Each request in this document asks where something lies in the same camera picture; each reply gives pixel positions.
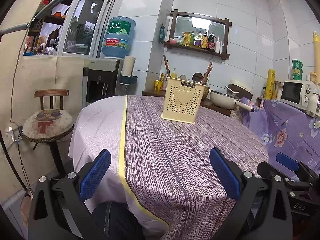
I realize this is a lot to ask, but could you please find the brown wooden chopstick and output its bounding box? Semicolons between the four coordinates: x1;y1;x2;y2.
202;66;213;85
163;55;171;77
201;61;213;85

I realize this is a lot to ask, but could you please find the all steel spoon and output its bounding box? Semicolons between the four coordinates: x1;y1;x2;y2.
180;75;187;81

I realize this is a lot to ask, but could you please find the steel spoon wooden handle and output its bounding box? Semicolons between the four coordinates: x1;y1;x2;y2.
192;73;203;83

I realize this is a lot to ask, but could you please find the purple floral cloth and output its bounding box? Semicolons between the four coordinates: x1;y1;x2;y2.
241;97;319;178

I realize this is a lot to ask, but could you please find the blue jeans leg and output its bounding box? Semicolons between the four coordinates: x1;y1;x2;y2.
91;202;145;240

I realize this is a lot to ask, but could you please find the white microwave oven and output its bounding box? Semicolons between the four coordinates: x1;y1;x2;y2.
280;80;319;112

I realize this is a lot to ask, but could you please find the cream frying pan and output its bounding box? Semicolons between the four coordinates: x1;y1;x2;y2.
210;90;254;112

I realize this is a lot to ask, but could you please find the yellow roll package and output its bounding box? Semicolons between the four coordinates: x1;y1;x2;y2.
264;69;276;100

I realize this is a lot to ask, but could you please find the round wooden cushioned chair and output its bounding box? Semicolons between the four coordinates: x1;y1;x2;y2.
23;89;74;177

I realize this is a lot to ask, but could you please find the woven brown basin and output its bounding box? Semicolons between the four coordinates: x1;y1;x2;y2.
202;86;210;100

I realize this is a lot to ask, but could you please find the purple striped tablecloth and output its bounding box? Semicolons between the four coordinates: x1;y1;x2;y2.
69;96;268;239

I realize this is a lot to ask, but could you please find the cream plastic utensil holder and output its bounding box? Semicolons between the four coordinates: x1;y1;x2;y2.
161;77;205;124

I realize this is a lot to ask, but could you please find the yellow soap dispenser bottle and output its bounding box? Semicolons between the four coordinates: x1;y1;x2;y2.
170;68;177;79

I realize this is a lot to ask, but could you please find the yellow mug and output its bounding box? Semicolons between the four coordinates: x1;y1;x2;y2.
154;80;163;91

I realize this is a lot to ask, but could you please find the dark sauce bottle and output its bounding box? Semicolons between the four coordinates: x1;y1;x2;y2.
207;31;216;51

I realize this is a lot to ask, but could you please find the water dispenser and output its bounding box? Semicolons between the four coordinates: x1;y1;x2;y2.
83;57;124;103

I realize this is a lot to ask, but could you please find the yellow oil bottle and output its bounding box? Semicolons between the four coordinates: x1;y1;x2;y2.
201;32;208;49

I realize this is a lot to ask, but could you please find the beige cloth cover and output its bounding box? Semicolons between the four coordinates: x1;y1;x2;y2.
1;56;84;202

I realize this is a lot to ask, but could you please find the dark wooden framed mirror shelf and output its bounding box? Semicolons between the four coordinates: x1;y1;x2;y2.
165;9;232;60

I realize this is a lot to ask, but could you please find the blue water bottle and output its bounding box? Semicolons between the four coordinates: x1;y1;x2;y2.
101;16;136;59

